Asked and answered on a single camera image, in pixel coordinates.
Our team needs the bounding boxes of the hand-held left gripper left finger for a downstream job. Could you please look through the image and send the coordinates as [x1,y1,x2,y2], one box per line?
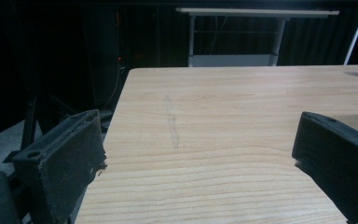
[11,109,107,224]

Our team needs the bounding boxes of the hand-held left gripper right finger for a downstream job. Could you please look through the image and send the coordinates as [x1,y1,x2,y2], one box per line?
[291,111,358,224]

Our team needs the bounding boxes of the white metal frame desk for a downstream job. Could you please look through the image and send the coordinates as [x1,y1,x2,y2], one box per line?
[175,7,340,68]

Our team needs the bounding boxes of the dark metal stand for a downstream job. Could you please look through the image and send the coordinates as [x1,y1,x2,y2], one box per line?
[2,95,39,164]

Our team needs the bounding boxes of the white slanted pole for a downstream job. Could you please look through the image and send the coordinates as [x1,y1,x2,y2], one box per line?
[343,7,358,66]

